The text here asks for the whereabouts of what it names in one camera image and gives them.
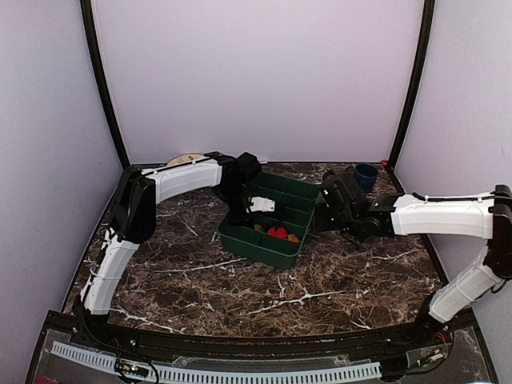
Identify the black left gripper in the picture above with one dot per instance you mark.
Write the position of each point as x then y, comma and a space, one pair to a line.
247, 220

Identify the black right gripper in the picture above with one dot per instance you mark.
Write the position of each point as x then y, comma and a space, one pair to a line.
325, 210

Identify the dark blue mug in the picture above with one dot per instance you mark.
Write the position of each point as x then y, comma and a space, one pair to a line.
365, 176

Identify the red yellow argyle sock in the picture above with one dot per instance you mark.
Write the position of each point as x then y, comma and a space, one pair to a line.
282, 233

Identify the green divided organizer tray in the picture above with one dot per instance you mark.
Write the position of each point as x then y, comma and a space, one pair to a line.
274, 238

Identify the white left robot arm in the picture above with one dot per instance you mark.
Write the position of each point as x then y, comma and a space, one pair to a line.
133, 213

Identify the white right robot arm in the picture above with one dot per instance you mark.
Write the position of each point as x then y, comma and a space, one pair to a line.
484, 219

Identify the round wooden slice plate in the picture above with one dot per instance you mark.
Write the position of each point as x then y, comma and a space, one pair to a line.
184, 159

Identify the black front table rail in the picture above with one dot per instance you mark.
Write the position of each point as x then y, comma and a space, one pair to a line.
383, 343

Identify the black right corner post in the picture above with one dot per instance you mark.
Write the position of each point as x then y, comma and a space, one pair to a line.
414, 83

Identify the black corner post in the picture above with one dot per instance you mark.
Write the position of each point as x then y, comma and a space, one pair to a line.
414, 83
101, 82

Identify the black left corner post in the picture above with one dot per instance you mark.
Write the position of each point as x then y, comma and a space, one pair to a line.
101, 82

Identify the white slotted cable duct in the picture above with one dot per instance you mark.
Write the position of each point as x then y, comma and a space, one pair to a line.
207, 370

